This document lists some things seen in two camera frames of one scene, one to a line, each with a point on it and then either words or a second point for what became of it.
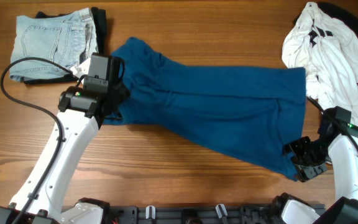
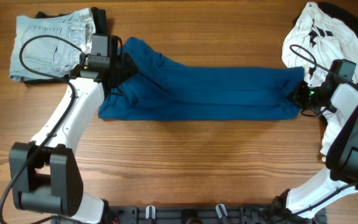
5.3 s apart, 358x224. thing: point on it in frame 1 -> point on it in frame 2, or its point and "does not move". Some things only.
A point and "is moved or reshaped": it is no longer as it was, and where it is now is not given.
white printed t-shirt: (336, 58) does not move
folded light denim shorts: (66, 39) does not move
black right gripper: (305, 156) -> (299, 97)
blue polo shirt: (251, 114) is moved or reshaped
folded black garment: (100, 21) does not move
